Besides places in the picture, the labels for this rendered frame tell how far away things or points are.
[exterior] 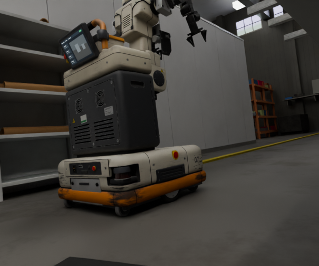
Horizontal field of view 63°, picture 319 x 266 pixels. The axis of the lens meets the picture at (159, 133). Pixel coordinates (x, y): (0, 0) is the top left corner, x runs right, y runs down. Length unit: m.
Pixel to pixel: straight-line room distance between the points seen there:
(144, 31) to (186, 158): 0.85
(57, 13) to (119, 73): 2.34
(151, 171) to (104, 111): 0.38
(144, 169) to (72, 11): 2.76
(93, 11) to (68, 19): 0.43
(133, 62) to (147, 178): 0.58
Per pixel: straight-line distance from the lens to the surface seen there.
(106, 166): 1.23
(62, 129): 2.79
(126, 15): 1.86
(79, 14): 3.74
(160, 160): 1.33
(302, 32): 1.66
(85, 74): 1.52
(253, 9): 1.21
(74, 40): 1.52
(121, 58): 1.32
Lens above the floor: 0.32
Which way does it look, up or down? 2 degrees up
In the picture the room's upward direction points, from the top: 6 degrees counter-clockwise
